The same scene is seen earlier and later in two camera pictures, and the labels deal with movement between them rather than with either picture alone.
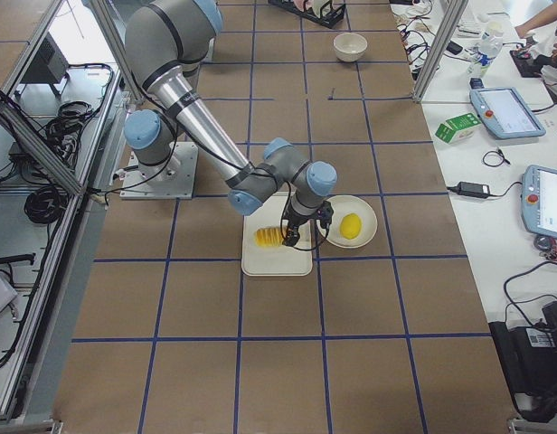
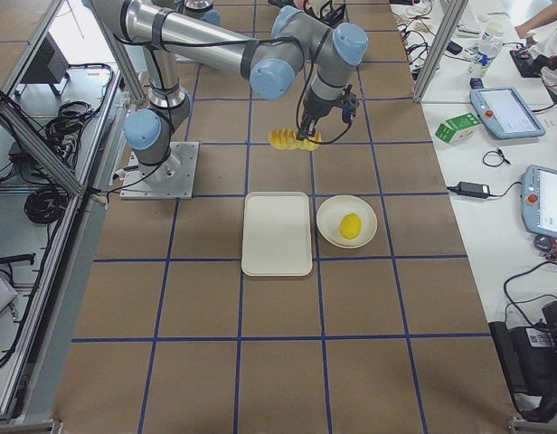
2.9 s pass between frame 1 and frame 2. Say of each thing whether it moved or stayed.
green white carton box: stayed
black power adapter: stayed
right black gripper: moved
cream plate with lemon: stayed
